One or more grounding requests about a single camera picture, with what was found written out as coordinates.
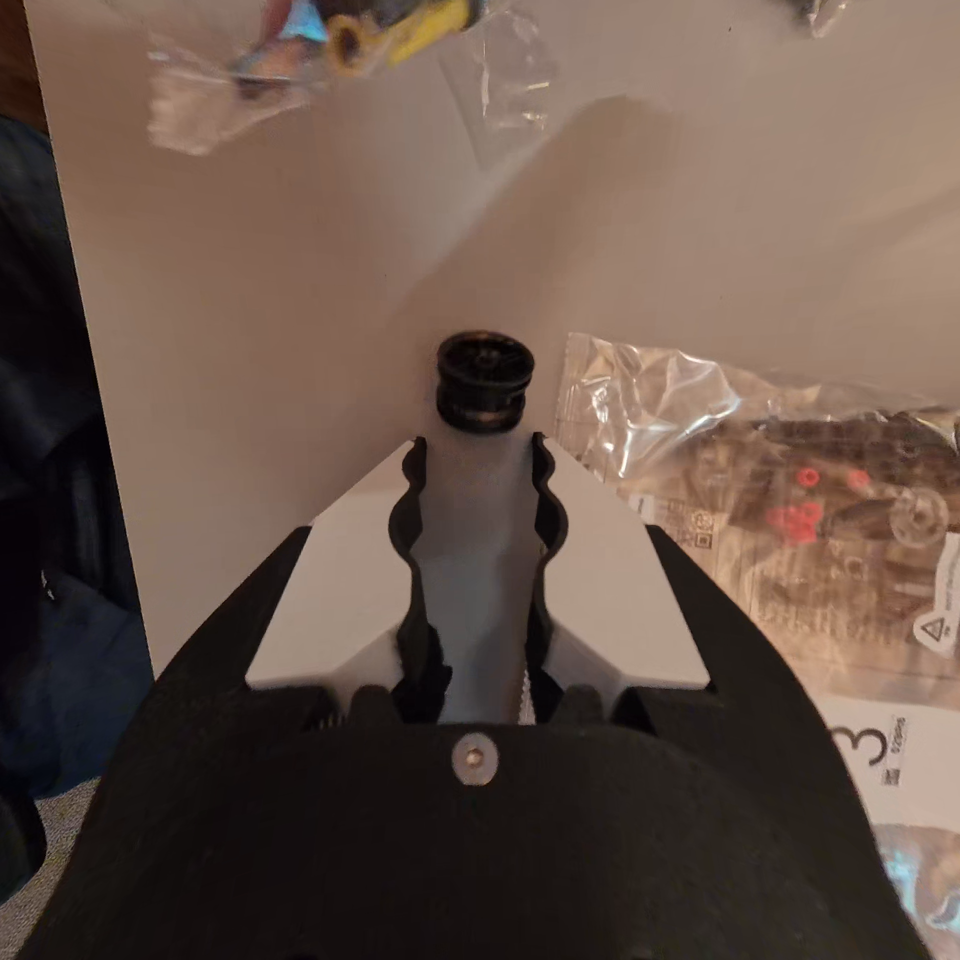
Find clear bag of black red parts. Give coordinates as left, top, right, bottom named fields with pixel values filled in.
left=555, top=332, right=960, bottom=950

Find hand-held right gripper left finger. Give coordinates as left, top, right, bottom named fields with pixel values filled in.
left=244, top=437, right=455, bottom=726

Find clear bag of mixed parts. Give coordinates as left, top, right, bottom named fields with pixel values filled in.
left=144, top=0, right=560, bottom=157

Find person's legs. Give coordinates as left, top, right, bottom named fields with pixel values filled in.
left=0, top=112, right=157, bottom=901

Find black lego wheel rim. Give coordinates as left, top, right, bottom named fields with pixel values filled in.
left=435, top=330, right=537, bottom=436

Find wooden post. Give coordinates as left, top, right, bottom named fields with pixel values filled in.
left=0, top=0, right=52, bottom=140

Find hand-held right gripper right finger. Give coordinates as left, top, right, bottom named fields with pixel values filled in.
left=523, top=431, right=711, bottom=726

